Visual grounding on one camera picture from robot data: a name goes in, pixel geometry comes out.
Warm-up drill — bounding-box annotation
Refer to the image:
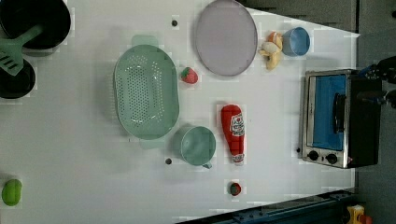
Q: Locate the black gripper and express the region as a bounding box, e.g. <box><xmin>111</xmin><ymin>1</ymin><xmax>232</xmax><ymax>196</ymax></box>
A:
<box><xmin>357</xmin><ymin>56</ymin><xmax>396</xmax><ymax>108</ymax></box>

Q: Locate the black toaster oven body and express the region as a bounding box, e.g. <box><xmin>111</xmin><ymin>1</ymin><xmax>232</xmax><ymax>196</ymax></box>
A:
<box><xmin>302</xmin><ymin>69</ymin><xmax>382</xmax><ymax>169</ymax></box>

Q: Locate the blue bowl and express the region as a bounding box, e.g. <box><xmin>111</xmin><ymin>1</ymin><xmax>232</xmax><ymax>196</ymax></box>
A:
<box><xmin>282</xmin><ymin>27</ymin><xmax>310</xmax><ymax>57</ymax></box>

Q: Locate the yellow red clamp tool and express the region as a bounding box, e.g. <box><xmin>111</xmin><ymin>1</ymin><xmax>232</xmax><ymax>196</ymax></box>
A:
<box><xmin>347</xmin><ymin>204</ymin><xmax>373</xmax><ymax>224</ymax></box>

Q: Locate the plush peeled banana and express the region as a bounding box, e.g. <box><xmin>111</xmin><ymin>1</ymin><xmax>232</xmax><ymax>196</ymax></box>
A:
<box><xmin>259</xmin><ymin>32</ymin><xmax>283</xmax><ymax>71</ymax></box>

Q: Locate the plush ketchup bottle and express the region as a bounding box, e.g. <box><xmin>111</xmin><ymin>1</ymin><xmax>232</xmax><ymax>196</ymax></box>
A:
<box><xmin>220</xmin><ymin>105</ymin><xmax>245</xmax><ymax>165</ymax></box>

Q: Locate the grey round plate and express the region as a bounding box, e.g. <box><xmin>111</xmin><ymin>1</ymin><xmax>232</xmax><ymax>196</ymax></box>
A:
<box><xmin>194</xmin><ymin>0</ymin><xmax>258</xmax><ymax>76</ymax></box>

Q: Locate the small red tomato toy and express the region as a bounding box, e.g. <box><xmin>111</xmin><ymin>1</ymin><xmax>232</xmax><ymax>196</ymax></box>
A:
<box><xmin>230</xmin><ymin>182</ymin><xmax>242</xmax><ymax>196</ymax></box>

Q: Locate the plush strawberry toy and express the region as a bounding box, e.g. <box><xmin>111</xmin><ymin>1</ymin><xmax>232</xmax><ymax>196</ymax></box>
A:
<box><xmin>181</xmin><ymin>67</ymin><xmax>198</xmax><ymax>84</ymax></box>

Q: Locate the green perforated colander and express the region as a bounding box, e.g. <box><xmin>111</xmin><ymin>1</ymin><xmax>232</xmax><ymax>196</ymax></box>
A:
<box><xmin>114</xmin><ymin>35</ymin><xmax>179</xmax><ymax>149</ymax></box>

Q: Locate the small black pot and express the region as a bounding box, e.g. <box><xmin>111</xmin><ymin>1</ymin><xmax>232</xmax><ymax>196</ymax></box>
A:
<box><xmin>0</xmin><ymin>60</ymin><xmax>35</xmax><ymax>99</ymax></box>

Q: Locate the green slotted spatula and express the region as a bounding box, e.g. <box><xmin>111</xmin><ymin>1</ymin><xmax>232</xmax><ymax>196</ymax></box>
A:
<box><xmin>0</xmin><ymin>24</ymin><xmax>43</xmax><ymax>76</ymax></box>

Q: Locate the large black pot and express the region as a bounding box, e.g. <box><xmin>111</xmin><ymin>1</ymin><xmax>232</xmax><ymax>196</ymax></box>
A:
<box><xmin>0</xmin><ymin>0</ymin><xmax>71</xmax><ymax>49</ymax></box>

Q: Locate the green pepper toy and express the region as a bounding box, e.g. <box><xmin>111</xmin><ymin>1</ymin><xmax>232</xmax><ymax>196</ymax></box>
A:
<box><xmin>1</xmin><ymin>179</ymin><xmax>22</xmax><ymax>206</ymax></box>

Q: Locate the blue metal frame rail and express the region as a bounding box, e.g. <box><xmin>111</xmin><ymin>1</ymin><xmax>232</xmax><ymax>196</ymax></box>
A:
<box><xmin>178</xmin><ymin>190</ymin><xmax>356</xmax><ymax>224</ymax></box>

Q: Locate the green cup with handle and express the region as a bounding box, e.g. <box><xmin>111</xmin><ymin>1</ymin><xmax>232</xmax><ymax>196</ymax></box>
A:
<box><xmin>172</xmin><ymin>125</ymin><xmax>217</xmax><ymax>169</ymax></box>

